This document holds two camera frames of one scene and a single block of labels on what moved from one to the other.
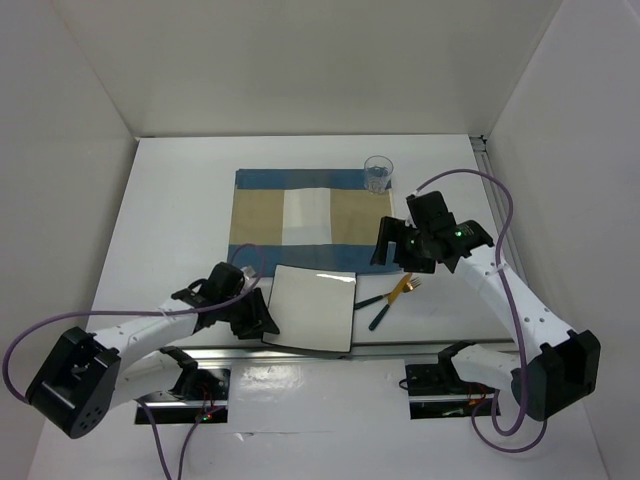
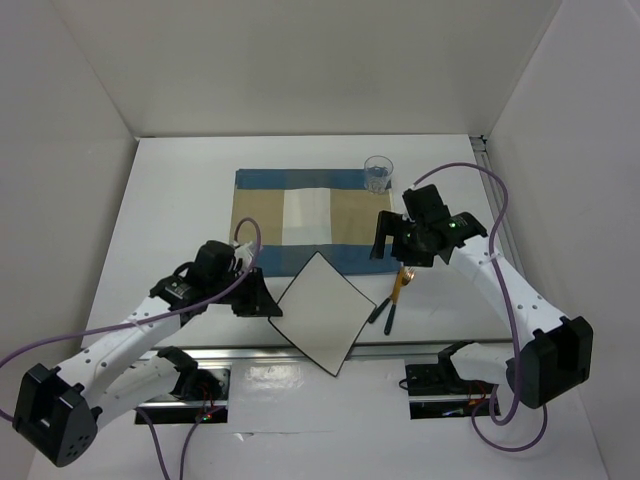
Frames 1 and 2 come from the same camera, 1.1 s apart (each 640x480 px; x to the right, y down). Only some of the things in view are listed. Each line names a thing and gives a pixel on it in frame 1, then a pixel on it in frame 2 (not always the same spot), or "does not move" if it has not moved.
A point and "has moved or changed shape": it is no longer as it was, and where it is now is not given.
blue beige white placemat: x=312 y=218 does not move
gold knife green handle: x=393 y=297 has moved or changed shape
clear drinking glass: x=377 y=171 does not move
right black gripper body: x=413 y=253 does not move
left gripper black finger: x=268 y=324 to x=267 y=306
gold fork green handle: x=409 y=286 has moved or changed shape
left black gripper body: x=240 y=316 to x=244 y=299
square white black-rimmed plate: x=313 y=308 has moved or changed shape
